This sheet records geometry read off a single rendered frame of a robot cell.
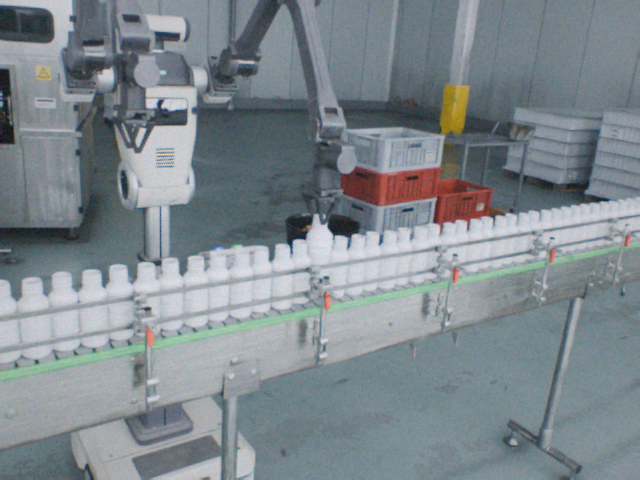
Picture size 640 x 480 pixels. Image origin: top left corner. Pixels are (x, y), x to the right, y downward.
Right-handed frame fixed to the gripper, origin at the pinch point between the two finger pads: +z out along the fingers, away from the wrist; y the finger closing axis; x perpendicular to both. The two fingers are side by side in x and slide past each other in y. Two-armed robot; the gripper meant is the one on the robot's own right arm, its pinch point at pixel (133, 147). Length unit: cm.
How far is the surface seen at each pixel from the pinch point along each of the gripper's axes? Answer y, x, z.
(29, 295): 17.3, -26.7, 25.8
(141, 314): 22.2, -5.7, 31.8
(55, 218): -350, 45, 121
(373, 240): 16, 61, 24
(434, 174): -163, 261, 55
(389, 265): 18, 66, 32
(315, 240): 16, 42, 22
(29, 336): 18.2, -27.4, 34.4
